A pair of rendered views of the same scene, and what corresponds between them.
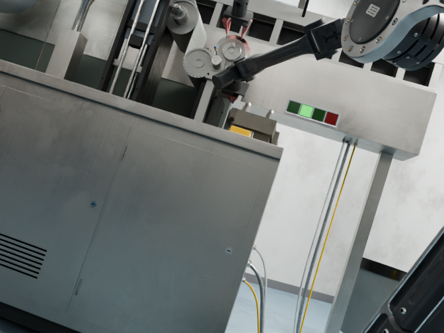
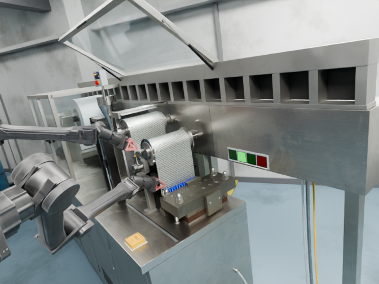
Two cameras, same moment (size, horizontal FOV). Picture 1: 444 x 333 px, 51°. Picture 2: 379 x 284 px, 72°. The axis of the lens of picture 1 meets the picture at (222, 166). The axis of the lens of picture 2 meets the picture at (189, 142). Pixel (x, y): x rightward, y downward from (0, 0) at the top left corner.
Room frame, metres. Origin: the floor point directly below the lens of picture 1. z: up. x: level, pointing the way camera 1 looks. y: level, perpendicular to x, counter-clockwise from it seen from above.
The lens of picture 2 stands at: (1.11, -1.01, 1.65)
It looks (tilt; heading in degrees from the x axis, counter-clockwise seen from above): 16 degrees down; 47
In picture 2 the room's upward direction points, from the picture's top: 8 degrees counter-clockwise
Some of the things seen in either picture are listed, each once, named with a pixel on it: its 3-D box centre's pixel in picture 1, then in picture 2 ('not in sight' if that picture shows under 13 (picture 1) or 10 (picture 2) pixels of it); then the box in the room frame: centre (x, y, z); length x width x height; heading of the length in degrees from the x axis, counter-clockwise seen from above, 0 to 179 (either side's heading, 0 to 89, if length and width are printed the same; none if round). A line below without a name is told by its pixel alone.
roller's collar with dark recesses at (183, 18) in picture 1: (180, 14); (121, 132); (1.86, 0.36, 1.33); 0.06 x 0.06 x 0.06; 83
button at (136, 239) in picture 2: (240, 133); (135, 240); (1.60, -0.02, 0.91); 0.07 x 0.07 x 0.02; 83
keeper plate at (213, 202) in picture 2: (273, 145); (214, 202); (1.99, -0.19, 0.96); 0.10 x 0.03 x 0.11; 173
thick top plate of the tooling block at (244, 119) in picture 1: (256, 131); (199, 191); (1.99, -0.09, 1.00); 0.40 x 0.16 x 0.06; 173
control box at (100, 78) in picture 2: not in sight; (99, 78); (1.94, 0.65, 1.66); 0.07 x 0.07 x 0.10; 10
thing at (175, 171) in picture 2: (236, 98); (176, 172); (1.96, 0.03, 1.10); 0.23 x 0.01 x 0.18; 173
